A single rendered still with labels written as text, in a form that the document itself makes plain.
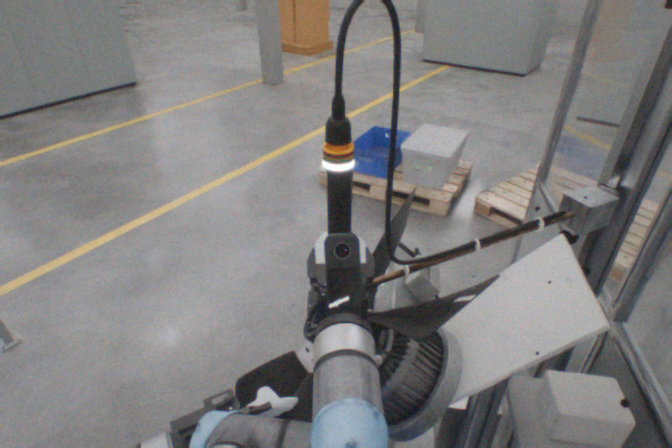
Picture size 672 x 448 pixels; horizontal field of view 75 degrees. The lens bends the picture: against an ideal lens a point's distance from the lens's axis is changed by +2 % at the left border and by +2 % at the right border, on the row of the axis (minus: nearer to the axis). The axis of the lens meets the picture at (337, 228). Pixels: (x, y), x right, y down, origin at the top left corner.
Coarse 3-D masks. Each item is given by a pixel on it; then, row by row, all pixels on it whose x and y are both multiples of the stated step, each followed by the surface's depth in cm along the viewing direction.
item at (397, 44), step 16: (384, 0) 51; (400, 32) 54; (400, 48) 55; (336, 64) 53; (400, 64) 56; (336, 80) 53; (336, 96) 55; (384, 224) 71; (528, 224) 89; (480, 240) 85; (432, 256) 80
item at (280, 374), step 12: (276, 360) 100; (288, 360) 98; (252, 372) 104; (264, 372) 101; (276, 372) 99; (288, 372) 97; (300, 372) 95; (240, 384) 106; (252, 384) 103; (264, 384) 100; (276, 384) 98; (288, 384) 96; (240, 396) 105; (252, 396) 101; (288, 396) 96
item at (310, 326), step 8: (312, 312) 95; (312, 320) 93; (304, 328) 93; (312, 328) 91; (384, 328) 90; (304, 336) 90; (312, 336) 87; (376, 336) 89; (384, 336) 89; (376, 344) 88; (376, 352) 87
